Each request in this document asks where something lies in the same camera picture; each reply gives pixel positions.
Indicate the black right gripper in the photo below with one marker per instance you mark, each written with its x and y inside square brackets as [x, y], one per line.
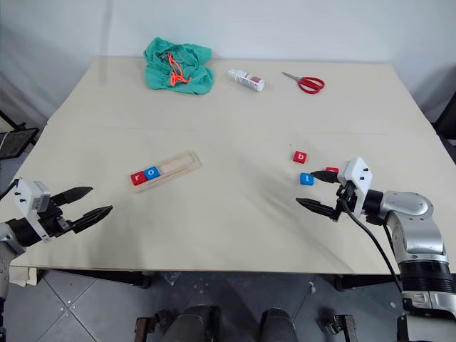
[347, 199]

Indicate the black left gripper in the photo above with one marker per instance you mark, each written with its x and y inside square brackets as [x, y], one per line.
[57, 221]

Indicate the red letter tile o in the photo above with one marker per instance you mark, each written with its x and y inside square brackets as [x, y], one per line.
[331, 169]

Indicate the red letter tile b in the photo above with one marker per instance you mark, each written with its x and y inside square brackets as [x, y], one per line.
[300, 156]

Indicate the red letter tile r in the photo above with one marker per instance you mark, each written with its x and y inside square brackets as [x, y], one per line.
[138, 179]

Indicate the blue letter tile o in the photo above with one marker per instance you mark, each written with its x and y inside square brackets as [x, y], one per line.
[152, 173]

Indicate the wooden tile tray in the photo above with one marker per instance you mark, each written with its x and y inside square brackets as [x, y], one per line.
[178, 165]

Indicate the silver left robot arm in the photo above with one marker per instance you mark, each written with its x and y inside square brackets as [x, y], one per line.
[10, 235]

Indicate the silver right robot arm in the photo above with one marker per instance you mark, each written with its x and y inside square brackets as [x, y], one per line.
[417, 228]

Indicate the blue letter tile t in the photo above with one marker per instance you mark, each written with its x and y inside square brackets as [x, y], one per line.
[306, 179]

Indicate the black metal rack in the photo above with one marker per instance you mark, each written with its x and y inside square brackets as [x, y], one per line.
[16, 140]

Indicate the white spray bottle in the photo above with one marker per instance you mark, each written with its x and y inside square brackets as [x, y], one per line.
[247, 80]

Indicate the dark rounded shape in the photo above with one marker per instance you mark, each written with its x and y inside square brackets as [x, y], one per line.
[197, 324]
[278, 326]

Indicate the crumpled green cloth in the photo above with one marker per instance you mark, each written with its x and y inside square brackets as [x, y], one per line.
[192, 76]

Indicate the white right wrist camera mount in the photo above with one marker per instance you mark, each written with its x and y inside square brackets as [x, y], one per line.
[358, 174]

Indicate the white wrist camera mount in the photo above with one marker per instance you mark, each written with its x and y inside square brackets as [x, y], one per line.
[358, 174]
[28, 196]

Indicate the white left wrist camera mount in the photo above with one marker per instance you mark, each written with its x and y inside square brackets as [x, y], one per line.
[28, 196]

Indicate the black table frame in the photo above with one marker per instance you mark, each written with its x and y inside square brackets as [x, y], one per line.
[107, 278]

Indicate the rusty metal bracket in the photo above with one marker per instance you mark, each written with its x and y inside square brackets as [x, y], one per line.
[144, 329]
[342, 327]

